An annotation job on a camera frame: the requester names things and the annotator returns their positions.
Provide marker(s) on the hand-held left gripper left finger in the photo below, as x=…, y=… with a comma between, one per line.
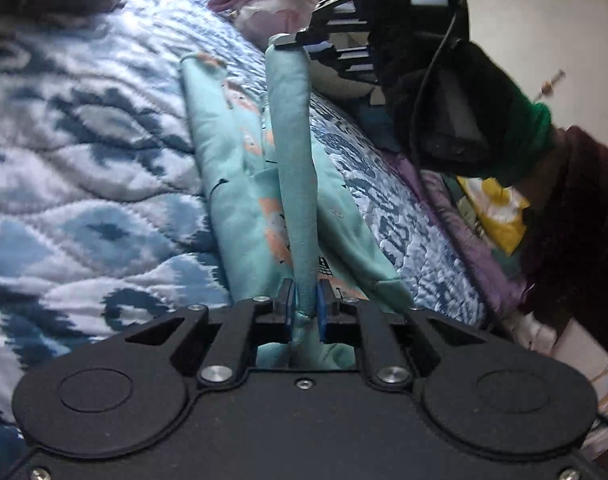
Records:
x=287, y=312

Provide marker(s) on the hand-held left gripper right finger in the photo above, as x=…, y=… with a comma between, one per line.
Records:
x=323, y=312

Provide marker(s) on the teal animal print shirt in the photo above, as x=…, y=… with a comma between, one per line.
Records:
x=244, y=195

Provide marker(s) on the person's right hand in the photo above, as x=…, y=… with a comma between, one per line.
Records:
x=401, y=80

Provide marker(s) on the cream pink comforter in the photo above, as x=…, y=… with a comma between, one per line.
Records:
x=269, y=5

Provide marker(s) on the purple bed sheet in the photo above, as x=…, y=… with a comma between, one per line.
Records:
x=459, y=250

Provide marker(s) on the blue white patterned quilt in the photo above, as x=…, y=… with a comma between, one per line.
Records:
x=83, y=160

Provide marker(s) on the pink nightstand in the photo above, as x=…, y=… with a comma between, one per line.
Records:
x=579, y=355

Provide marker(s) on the small wall ornament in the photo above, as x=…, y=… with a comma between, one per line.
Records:
x=551, y=84

